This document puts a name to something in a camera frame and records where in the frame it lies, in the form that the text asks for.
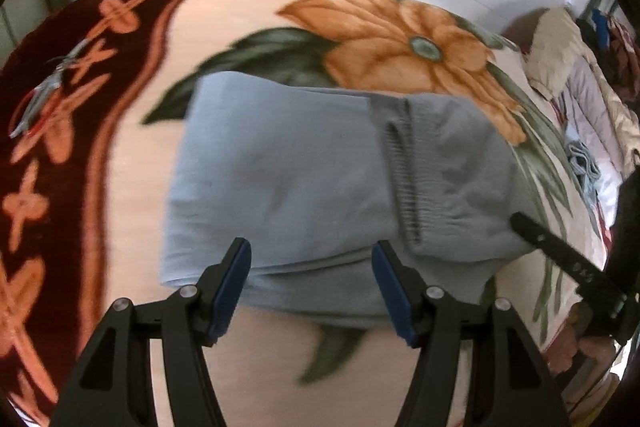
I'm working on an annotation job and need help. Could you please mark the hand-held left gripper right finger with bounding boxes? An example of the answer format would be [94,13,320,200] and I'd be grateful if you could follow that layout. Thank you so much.
[371,239,571,427]

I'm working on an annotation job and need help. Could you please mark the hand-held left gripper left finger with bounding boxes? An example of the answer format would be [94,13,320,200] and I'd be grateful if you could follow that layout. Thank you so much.
[50,237,252,427]

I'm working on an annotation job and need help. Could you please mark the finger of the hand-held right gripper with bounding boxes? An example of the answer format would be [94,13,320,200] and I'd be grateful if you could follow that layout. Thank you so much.
[510,211,607,297]

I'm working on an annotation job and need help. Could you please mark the grey pants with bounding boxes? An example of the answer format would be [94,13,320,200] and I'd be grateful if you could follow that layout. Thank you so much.
[159,71,538,330]

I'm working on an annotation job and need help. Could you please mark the person's right hand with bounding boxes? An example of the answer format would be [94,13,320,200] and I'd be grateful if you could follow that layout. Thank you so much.
[550,302,618,375]

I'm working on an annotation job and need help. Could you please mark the crumpled grey cloth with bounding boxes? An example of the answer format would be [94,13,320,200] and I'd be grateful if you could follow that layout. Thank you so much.
[564,139,604,192]

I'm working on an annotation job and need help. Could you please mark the floral printed blanket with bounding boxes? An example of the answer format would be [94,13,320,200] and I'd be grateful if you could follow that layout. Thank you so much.
[0,0,618,427]

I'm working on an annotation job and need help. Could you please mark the pile of bedding and clothes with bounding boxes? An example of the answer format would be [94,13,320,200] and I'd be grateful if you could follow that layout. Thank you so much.
[527,7,640,170]

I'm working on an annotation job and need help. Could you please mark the pile of dark clothes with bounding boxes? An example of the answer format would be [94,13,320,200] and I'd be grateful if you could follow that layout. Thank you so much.
[575,7,640,108]

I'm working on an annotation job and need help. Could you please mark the small grey metal object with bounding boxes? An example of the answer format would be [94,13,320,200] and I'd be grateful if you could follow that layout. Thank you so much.
[9,41,98,138]

